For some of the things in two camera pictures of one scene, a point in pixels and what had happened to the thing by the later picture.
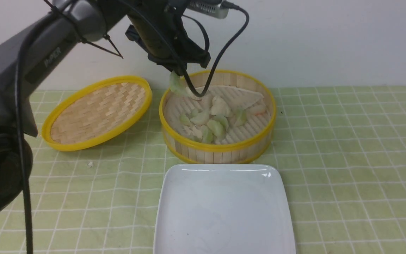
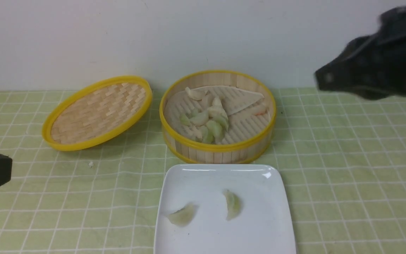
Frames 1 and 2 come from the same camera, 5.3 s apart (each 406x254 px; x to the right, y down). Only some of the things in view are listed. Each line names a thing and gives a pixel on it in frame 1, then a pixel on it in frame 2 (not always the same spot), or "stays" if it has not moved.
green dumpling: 200,118 stays
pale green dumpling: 241,116 → 234,204
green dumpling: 184,120 stays
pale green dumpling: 177,84 → 184,217
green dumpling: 207,135 stays
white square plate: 222,209 stays
